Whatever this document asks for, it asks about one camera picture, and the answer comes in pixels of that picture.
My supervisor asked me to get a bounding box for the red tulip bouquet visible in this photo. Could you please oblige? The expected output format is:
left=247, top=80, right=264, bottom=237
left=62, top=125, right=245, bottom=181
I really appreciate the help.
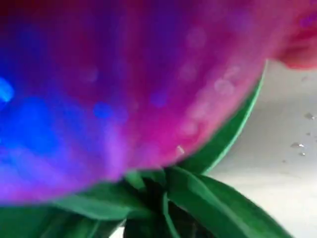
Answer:
left=0, top=0, right=317, bottom=238

